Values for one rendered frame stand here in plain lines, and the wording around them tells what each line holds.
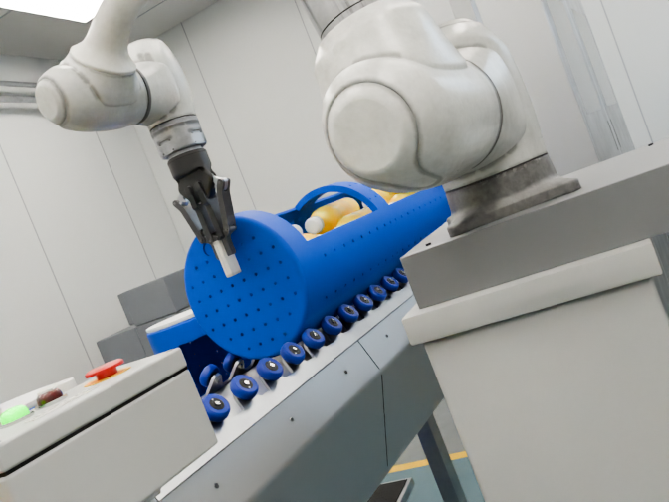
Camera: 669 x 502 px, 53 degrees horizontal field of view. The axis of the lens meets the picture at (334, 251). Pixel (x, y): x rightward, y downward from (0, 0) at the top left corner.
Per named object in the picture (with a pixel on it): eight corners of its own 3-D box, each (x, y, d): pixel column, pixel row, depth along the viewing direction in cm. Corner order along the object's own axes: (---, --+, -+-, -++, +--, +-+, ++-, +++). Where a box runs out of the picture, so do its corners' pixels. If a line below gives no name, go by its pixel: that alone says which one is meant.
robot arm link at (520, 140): (561, 145, 98) (509, 4, 97) (528, 163, 83) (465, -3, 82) (465, 182, 108) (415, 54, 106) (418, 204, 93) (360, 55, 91)
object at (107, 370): (134, 365, 62) (129, 354, 62) (106, 380, 59) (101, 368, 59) (110, 373, 64) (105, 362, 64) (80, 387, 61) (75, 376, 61)
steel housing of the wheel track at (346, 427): (552, 271, 269) (522, 191, 267) (254, 718, 82) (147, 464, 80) (486, 290, 283) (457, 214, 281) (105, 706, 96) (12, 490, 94)
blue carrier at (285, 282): (468, 234, 195) (426, 146, 195) (332, 335, 120) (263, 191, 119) (387, 269, 210) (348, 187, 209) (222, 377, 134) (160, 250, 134)
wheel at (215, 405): (218, 418, 95) (213, 428, 95) (238, 406, 98) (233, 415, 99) (196, 398, 96) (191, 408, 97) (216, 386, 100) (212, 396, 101)
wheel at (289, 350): (304, 342, 119) (299, 350, 120) (281, 337, 117) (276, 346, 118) (309, 359, 116) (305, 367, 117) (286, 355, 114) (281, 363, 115)
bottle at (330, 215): (346, 191, 172) (312, 204, 156) (365, 209, 170) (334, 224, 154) (332, 211, 175) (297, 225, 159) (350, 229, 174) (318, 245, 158)
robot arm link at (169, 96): (175, 131, 129) (121, 139, 118) (144, 56, 128) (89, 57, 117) (212, 110, 123) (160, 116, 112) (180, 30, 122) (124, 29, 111)
